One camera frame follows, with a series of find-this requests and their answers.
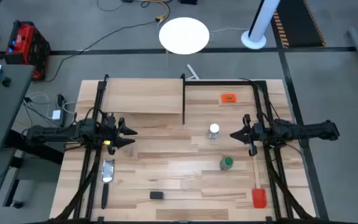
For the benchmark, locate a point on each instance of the small black desk object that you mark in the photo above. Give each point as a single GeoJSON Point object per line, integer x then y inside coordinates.
{"type": "Point", "coordinates": [6, 81]}

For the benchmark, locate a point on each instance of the black caster wheel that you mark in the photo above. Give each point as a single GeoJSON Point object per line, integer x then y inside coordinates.
{"type": "Point", "coordinates": [16, 204]}

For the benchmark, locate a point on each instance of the dark green pepper tin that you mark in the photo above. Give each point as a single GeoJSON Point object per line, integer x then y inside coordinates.
{"type": "Point", "coordinates": [156, 195]}

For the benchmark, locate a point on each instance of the white-lid bagel seasoning jar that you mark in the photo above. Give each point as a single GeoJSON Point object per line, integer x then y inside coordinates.
{"type": "Point", "coordinates": [214, 128]}

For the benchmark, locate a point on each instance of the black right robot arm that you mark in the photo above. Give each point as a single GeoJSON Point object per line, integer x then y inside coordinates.
{"type": "Point", "coordinates": [315, 130]}

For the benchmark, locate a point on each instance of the white bar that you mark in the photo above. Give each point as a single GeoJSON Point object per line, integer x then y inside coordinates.
{"type": "Point", "coordinates": [193, 72]}

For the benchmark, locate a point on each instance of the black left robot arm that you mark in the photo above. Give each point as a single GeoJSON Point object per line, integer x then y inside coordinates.
{"type": "Point", "coordinates": [57, 133]}

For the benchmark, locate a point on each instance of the white power adapter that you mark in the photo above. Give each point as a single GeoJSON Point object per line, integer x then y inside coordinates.
{"type": "Point", "coordinates": [56, 114]}

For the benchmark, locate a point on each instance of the white and black pillar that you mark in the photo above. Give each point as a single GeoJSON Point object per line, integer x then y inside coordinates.
{"type": "Point", "coordinates": [261, 18]}

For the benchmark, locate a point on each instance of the black mat with striped edge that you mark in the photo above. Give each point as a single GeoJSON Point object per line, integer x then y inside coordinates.
{"type": "Point", "coordinates": [297, 25]}

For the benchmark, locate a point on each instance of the black power strip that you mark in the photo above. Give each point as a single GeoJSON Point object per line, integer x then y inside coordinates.
{"type": "Point", "coordinates": [61, 107]}

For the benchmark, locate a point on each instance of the white round disc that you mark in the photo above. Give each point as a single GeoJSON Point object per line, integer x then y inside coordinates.
{"type": "Point", "coordinates": [184, 35]}

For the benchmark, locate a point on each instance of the black metal table frame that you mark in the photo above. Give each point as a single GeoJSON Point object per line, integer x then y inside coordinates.
{"type": "Point", "coordinates": [222, 82]}

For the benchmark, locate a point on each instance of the wooden shelf with black legs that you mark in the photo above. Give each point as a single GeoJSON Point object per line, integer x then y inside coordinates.
{"type": "Point", "coordinates": [141, 95]}

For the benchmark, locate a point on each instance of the red and black toolbox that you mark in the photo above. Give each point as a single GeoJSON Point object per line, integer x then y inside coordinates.
{"type": "Point", "coordinates": [26, 46]}

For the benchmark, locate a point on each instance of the green-lid oregano jar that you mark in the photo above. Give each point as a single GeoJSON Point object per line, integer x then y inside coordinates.
{"type": "Point", "coordinates": [227, 161]}

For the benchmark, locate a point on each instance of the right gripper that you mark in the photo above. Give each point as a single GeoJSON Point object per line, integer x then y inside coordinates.
{"type": "Point", "coordinates": [258, 133]}

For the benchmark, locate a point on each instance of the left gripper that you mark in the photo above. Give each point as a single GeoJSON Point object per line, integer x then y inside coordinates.
{"type": "Point", "coordinates": [112, 133]}

